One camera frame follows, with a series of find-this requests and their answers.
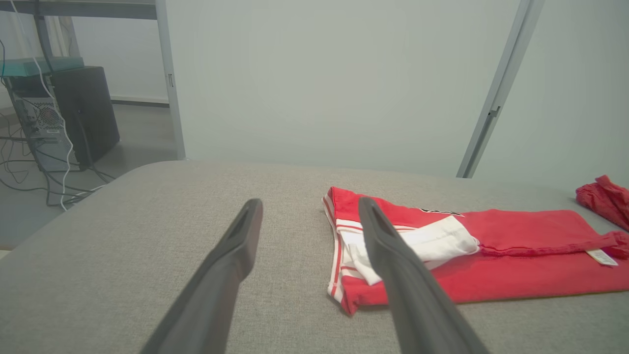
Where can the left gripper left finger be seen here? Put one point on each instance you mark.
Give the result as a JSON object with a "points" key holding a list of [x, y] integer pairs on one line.
{"points": [[216, 285]]}

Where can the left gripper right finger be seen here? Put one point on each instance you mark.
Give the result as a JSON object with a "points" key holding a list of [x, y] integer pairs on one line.
{"points": [[413, 295]]}

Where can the red white jersey shirt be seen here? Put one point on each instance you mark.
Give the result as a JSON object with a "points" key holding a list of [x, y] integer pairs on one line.
{"points": [[516, 265]]}

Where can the red shorts with white trim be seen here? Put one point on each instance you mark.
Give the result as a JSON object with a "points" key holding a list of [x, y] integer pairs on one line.
{"points": [[604, 199]]}

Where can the black computer tower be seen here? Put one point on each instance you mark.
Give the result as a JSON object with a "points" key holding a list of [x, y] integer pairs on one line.
{"points": [[88, 113]]}

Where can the teal flat box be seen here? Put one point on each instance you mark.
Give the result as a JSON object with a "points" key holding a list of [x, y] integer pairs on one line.
{"points": [[39, 65]]}

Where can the grey partition post with slot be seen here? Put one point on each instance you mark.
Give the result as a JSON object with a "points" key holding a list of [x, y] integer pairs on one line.
{"points": [[501, 83]]}

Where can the grey desk frame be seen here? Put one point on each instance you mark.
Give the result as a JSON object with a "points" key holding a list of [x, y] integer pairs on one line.
{"points": [[88, 9]]}

